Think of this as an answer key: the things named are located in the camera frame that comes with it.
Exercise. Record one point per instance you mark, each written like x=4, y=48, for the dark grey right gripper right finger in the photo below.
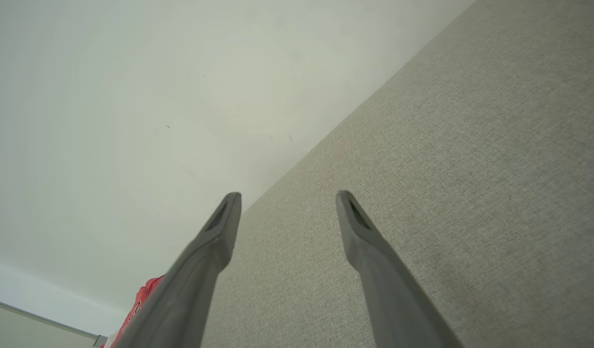
x=398, y=299

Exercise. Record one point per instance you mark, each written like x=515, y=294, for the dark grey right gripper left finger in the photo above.
x=190, y=290

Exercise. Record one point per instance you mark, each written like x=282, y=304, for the red and white jersey shirt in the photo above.
x=141, y=298

